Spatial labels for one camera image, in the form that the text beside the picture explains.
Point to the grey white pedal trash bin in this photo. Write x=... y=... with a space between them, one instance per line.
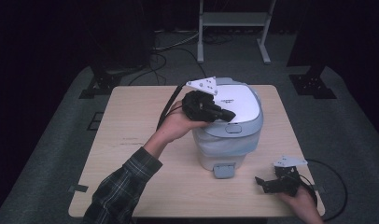
x=240 y=102

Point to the dark floor outlet plate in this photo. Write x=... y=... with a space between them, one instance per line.
x=95 y=121

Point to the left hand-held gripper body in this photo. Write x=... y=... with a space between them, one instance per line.
x=198 y=105

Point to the person's right hand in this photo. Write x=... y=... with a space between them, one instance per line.
x=299 y=200

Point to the translucent plastic bin liner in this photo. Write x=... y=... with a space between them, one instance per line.
x=225 y=144

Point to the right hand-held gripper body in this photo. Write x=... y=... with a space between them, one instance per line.
x=285 y=183

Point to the grey tape strip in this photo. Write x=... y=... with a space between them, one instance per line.
x=319 y=188
x=78 y=188

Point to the black stand base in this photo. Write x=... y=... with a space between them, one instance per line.
x=99 y=85
x=312 y=84

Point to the person's left hand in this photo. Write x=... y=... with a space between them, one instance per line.
x=178 y=124

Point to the white metal stand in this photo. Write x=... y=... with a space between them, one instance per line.
x=232 y=19

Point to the dark box on floor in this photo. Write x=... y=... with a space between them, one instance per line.
x=122 y=34

